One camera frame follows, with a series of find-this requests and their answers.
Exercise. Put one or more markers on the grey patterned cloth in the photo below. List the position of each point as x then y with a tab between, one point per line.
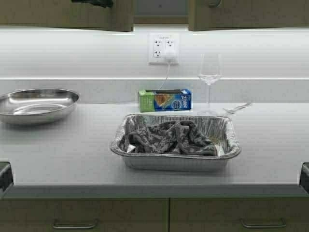
172	137

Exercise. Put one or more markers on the middle beige drawer front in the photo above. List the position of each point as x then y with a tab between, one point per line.
223	214

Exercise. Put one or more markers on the cabinet door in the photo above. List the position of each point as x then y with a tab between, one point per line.
66	14
248	14

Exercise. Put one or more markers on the aluminium foil baking tray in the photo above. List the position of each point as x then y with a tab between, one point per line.
218	128

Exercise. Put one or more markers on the middle drawer metal handle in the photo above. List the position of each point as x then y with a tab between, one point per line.
263	226

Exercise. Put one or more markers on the left beige drawer front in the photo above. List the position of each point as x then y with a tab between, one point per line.
114	215

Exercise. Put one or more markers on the white wall outlet plate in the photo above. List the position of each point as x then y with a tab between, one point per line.
160	42

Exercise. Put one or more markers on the left drawer metal handle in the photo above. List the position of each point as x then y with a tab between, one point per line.
58	226

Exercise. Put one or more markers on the drawer metal handle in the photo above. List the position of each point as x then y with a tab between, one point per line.
263	226
58	226

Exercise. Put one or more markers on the green blue Ziploc box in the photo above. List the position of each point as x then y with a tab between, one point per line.
165	100

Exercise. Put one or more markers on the round stainless steel bowl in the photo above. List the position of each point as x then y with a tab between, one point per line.
37	106

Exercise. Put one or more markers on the dark round pan in cabinet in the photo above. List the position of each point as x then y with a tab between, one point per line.
100	3

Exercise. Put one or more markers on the beige drawer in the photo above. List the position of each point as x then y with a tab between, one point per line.
223	214
114	215

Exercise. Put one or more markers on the upper right door handle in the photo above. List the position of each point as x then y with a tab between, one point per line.
214	3

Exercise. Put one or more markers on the clear wine glass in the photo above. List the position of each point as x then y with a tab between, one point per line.
210	72

